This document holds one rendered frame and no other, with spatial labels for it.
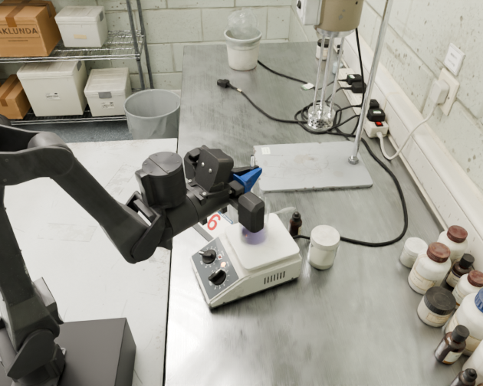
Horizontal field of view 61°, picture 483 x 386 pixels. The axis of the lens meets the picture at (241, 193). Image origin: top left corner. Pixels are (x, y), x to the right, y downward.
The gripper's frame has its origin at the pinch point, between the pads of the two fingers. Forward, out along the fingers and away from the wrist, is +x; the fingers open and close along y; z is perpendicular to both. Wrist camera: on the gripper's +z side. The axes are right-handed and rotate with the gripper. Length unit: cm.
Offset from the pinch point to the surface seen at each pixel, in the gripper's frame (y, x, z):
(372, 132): 12, 61, -23
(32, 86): 228, 21, -80
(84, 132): 214, 41, -115
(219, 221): 12.2, 3.3, -22.8
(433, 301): -31.7, 18.6, -19.7
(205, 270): 2.6, -8.1, -21.9
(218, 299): -4.1, -10.0, -22.7
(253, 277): -6.4, -3.2, -19.3
